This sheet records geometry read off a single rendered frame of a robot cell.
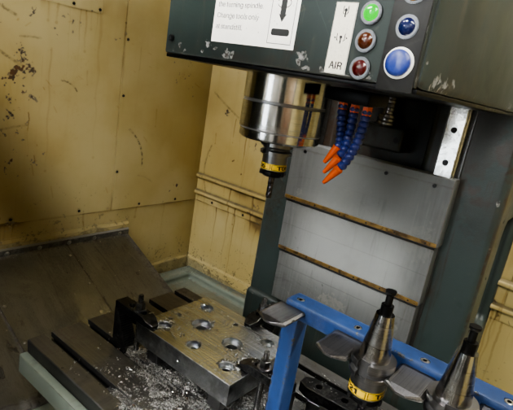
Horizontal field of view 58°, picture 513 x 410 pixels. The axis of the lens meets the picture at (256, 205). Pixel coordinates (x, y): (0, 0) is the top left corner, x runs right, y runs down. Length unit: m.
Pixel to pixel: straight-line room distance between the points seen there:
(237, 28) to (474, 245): 0.82
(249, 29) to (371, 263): 0.81
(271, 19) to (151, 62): 1.30
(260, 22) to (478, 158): 0.72
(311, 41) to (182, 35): 0.25
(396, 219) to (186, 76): 1.18
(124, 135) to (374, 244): 1.09
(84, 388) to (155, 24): 1.36
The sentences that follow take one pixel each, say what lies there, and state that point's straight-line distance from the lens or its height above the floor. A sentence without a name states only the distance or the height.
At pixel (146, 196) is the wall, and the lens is 2.06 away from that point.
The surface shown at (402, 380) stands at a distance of 0.70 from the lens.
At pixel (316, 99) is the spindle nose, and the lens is 0.85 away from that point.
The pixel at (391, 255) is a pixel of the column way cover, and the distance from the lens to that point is 1.30.
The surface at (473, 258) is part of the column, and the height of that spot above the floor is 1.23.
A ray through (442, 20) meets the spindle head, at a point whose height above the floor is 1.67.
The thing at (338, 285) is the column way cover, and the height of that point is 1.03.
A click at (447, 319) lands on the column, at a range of 1.34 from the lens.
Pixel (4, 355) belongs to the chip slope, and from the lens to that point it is 1.57.
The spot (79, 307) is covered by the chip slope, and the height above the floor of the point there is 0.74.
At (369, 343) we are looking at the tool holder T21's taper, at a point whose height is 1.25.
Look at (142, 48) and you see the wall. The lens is 1.93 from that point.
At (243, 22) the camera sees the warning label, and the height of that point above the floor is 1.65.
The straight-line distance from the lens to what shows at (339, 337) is 0.74.
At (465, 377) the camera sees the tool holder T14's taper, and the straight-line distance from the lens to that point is 0.65.
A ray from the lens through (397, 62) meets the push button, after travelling 0.58.
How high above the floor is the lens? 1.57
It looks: 15 degrees down
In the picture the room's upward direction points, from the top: 10 degrees clockwise
